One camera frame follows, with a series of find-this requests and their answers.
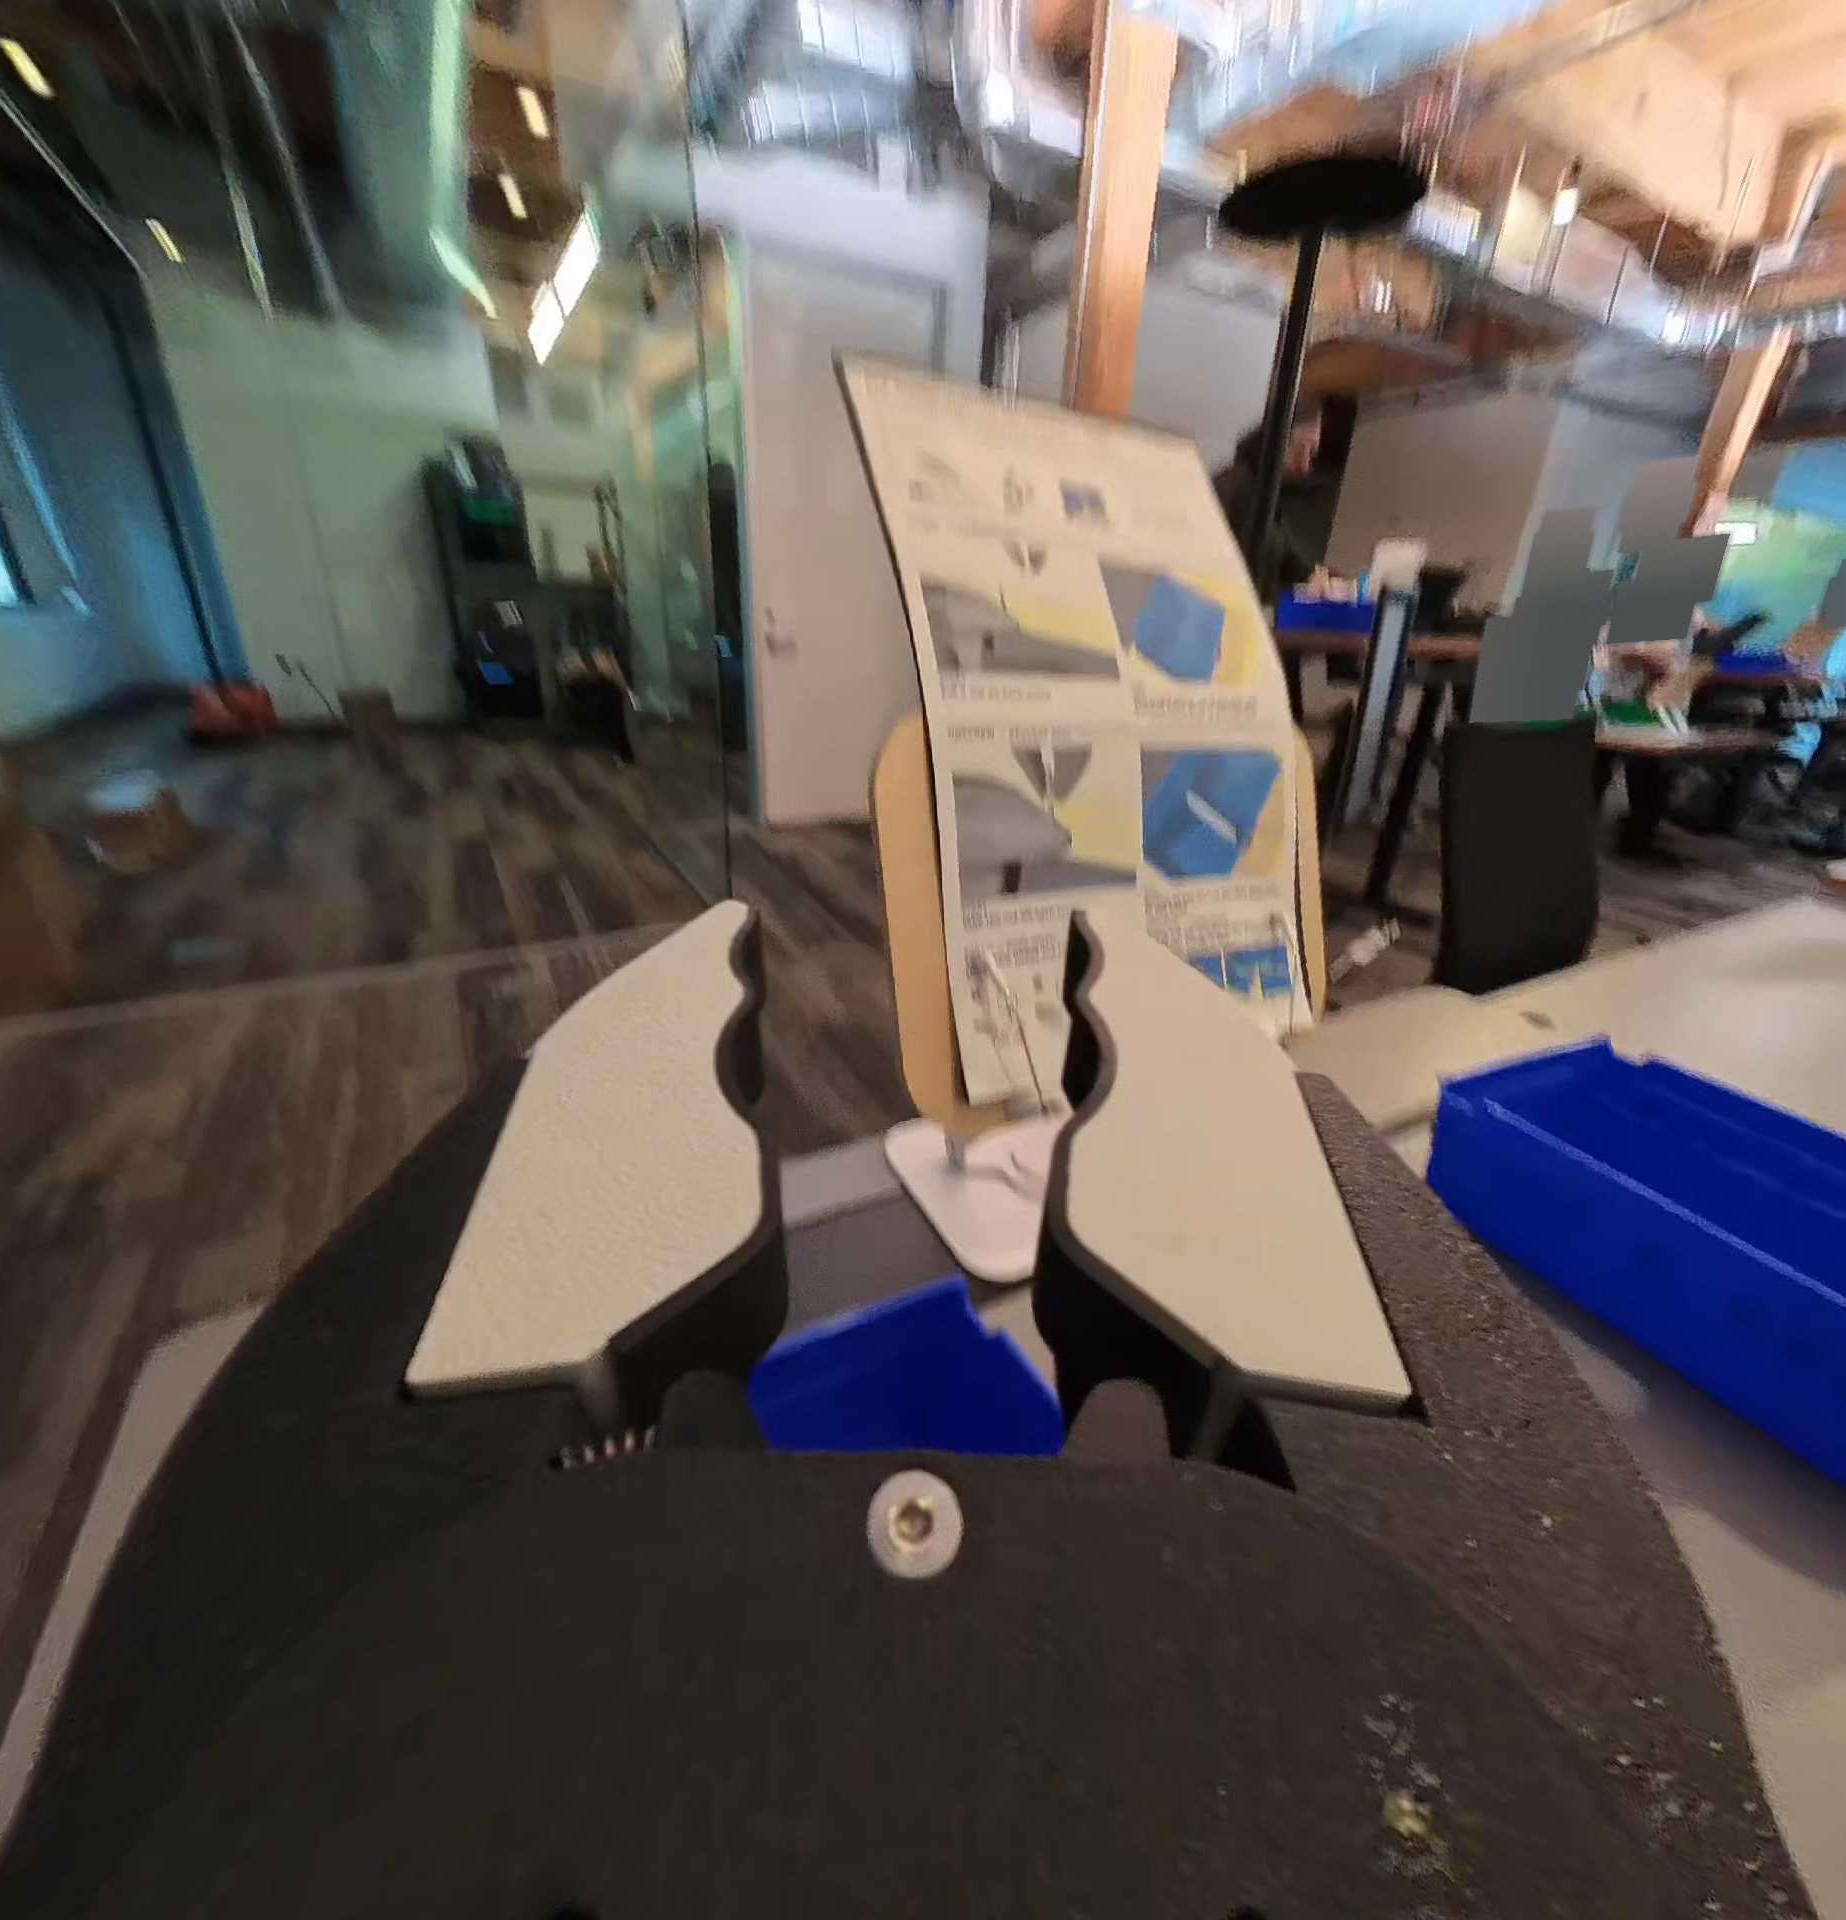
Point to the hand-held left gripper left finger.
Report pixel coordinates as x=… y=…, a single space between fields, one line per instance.
x=593 y=1201

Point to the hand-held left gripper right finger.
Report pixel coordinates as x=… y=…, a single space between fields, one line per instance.
x=1220 y=1201

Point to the plain blue plastic bin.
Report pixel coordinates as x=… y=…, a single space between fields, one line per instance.
x=894 y=1382

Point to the blue plastic bin with divider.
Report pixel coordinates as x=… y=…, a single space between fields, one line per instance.
x=1688 y=1230

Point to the black office chair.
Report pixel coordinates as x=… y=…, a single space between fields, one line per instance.
x=1515 y=856

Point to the black framed easel board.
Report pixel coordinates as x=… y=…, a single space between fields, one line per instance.
x=1394 y=705

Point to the small blue storage bin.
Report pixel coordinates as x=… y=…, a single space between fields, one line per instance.
x=1330 y=612

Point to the black storage rack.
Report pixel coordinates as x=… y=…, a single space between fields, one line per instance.
x=517 y=602

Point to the papers on wooden table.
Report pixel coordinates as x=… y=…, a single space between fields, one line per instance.
x=1016 y=631

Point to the cardboard box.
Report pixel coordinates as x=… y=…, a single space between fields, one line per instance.
x=14 y=901

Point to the black floor lamp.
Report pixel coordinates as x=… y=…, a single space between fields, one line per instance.
x=1323 y=196

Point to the wooden support post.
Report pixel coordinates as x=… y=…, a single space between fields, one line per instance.
x=1123 y=196

